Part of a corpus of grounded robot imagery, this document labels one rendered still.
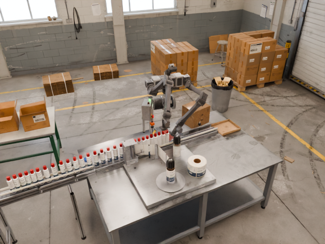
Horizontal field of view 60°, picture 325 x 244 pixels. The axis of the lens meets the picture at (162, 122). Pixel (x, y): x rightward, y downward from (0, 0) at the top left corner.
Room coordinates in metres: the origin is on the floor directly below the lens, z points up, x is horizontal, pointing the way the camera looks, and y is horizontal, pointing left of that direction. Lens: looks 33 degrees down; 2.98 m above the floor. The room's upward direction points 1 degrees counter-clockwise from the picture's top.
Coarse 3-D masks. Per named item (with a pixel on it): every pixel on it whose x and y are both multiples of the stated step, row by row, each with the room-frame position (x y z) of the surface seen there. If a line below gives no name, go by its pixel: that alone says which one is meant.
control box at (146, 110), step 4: (144, 100) 2.83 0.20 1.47; (152, 100) 2.84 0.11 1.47; (144, 104) 2.74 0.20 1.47; (144, 108) 2.70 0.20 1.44; (148, 108) 2.69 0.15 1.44; (144, 112) 2.70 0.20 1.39; (148, 112) 2.69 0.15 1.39; (152, 112) 2.81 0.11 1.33; (144, 116) 2.70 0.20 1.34; (148, 116) 2.69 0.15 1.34; (144, 120) 2.70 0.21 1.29; (148, 120) 2.69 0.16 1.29
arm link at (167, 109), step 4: (164, 80) 2.87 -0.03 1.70; (164, 84) 2.83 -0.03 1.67; (168, 84) 2.83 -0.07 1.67; (172, 84) 2.86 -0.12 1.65; (168, 88) 2.80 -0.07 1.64; (168, 92) 2.75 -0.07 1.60; (168, 96) 2.72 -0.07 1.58; (168, 100) 2.68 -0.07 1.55; (168, 104) 2.65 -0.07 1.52; (164, 108) 2.62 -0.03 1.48; (168, 108) 2.61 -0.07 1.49; (168, 112) 2.58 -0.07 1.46; (164, 116) 2.55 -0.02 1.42; (168, 116) 2.56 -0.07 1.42
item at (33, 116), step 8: (32, 104) 3.62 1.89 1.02; (40, 104) 3.61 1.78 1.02; (24, 112) 3.51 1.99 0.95; (32, 112) 3.55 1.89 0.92; (40, 112) 3.33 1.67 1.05; (24, 120) 3.27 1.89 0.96; (32, 120) 3.31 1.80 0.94; (40, 120) 3.35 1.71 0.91; (48, 120) 3.39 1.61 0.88; (24, 128) 3.26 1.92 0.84; (32, 128) 3.30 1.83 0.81; (40, 128) 3.34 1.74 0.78
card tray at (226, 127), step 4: (224, 120) 3.33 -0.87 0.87; (228, 120) 3.36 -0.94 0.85; (212, 124) 3.24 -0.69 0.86; (216, 124) 3.27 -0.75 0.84; (220, 124) 3.27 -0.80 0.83; (224, 124) 3.27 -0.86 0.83; (228, 124) 3.27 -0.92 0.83; (232, 124) 3.27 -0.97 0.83; (236, 124) 3.21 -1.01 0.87; (220, 128) 3.18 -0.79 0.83; (224, 128) 3.18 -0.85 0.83; (228, 128) 3.17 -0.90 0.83; (232, 128) 3.17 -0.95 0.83; (236, 128) 3.17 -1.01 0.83; (240, 128) 3.13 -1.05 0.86; (220, 132) 3.09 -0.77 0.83; (224, 132) 3.08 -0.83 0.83; (228, 132) 3.05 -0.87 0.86; (232, 132) 3.07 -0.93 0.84
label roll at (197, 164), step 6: (192, 156) 2.36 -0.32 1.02; (198, 156) 2.36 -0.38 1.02; (192, 162) 2.27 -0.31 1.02; (198, 162) 2.32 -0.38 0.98; (204, 162) 2.27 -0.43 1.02; (192, 168) 2.21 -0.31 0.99; (198, 168) 2.19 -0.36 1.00; (204, 168) 2.22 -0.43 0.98; (192, 174) 2.21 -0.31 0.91; (198, 174) 2.19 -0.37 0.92; (204, 174) 2.23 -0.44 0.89
